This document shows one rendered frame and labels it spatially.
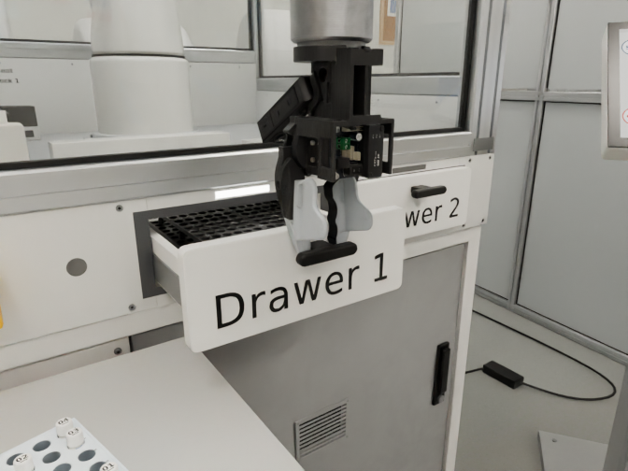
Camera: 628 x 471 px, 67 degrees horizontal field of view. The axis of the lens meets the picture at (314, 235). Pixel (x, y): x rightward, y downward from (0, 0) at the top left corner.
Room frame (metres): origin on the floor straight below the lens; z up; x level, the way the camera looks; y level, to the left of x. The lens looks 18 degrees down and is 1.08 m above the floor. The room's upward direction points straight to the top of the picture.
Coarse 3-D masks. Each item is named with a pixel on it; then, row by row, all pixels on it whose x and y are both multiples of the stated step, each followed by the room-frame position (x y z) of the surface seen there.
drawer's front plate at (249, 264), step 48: (240, 240) 0.45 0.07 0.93; (288, 240) 0.48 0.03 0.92; (384, 240) 0.56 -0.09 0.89; (192, 288) 0.42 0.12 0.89; (240, 288) 0.45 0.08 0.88; (288, 288) 0.48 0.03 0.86; (336, 288) 0.52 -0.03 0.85; (384, 288) 0.56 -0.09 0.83; (192, 336) 0.42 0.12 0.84; (240, 336) 0.45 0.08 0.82
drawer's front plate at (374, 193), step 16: (400, 176) 0.79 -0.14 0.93; (416, 176) 0.80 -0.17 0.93; (432, 176) 0.82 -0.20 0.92; (448, 176) 0.84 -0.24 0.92; (464, 176) 0.87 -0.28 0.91; (368, 192) 0.74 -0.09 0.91; (384, 192) 0.76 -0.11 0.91; (400, 192) 0.78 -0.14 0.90; (448, 192) 0.85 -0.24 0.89; (464, 192) 0.87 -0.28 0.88; (368, 208) 0.74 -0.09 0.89; (416, 208) 0.80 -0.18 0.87; (432, 208) 0.82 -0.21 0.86; (448, 208) 0.85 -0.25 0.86; (464, 208) 0.88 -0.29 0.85; (432, 224) 0.83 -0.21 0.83; (448, 224) 0.85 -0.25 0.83
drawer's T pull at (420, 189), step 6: (414, 186) 0.79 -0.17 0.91; (420, 186) 0.79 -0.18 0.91; (426, 186) 0.79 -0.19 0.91; (438, 186) 0.78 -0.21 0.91; (444, 186) 0.79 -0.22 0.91; (414, 192) 0.75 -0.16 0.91; (420, 192) 0.75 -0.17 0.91; (426, 192) 0.76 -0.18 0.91; (432, 192) 0.77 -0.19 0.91; (438, 192) 0.78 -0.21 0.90; (444, 192) 0.79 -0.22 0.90
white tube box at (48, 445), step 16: (48, 432) 0.33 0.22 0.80; (16, 448) 0.31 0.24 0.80; (32, 448) 0.31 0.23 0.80; (48, 448) 0.31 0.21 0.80; (64, 448) 0.31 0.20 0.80; (80, 448) 0.31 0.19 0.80; (96, 448) 0.31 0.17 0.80; (0, 464) 0.30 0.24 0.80; (48, 464) 0.30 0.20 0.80; (64, 464) 0.30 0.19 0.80; (80, 464) 0.30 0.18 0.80; (96, 464) 0.30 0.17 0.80
